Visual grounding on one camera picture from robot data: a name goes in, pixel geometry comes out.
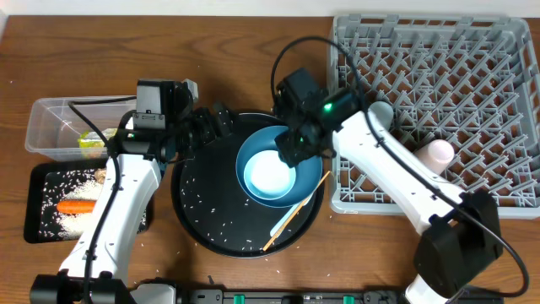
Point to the wooden chopstick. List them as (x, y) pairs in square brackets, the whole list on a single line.
[(298, 209)]

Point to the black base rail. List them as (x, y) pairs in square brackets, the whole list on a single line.
[(295, 296)]

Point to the white rice pile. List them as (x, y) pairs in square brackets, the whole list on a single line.
[(66, 185)]

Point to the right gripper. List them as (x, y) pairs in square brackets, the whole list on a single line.
[(292, 153)]

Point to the clear plastic bin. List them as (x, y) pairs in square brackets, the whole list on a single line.
[(54, 129)]

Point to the orange carrot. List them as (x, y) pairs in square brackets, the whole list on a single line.
[(76, 206)]

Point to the grey dishwasher rack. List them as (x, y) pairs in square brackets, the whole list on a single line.
[(472, 81)]

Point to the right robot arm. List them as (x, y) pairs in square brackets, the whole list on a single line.
[(458, 230)]

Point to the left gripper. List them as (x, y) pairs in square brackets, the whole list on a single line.
[(214, 132)]

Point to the dark blue plate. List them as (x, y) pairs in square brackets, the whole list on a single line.
[(308, 172)]

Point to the light blue bowl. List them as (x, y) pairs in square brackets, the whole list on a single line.
[(267, 177)]

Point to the pink cup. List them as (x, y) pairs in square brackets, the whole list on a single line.
[(436, 155)]

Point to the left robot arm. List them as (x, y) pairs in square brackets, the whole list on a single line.
[(164, 128)]

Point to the yellow green snack wrapper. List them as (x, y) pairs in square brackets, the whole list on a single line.
[(92, 145)]

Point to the black rectangular tray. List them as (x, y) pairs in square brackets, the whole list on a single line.
[(37, 178)]

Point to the light blue cup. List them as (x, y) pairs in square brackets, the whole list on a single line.
[(381, 114)]

